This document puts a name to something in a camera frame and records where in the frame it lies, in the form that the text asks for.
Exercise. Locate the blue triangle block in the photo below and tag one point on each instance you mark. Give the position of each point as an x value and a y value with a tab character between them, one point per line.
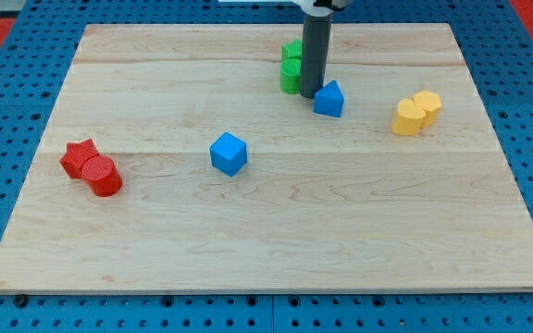
329	100

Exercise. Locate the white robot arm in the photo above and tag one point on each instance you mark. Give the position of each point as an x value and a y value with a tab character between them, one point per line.
321	8

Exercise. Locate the blue cube block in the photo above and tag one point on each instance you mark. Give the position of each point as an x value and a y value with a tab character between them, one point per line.
228	154

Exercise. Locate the green cube block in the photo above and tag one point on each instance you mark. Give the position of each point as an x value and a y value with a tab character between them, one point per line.
292	50

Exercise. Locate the wooden board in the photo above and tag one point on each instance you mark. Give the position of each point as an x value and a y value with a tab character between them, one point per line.
324	205

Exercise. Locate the green cylinder block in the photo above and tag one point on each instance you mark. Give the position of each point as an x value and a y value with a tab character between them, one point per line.
290	74

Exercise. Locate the yellow heart block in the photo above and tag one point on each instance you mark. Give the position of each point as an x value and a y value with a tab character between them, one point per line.
408	118

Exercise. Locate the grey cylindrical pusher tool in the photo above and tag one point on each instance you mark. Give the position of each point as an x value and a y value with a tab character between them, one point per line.
316	32

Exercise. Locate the red cylinder block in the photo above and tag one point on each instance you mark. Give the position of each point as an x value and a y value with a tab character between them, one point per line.
101	175

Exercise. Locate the yellow hexagon block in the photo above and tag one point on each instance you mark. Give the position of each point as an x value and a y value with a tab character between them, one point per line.
430	103

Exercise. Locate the red star block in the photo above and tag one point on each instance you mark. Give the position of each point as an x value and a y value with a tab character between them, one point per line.
76	155

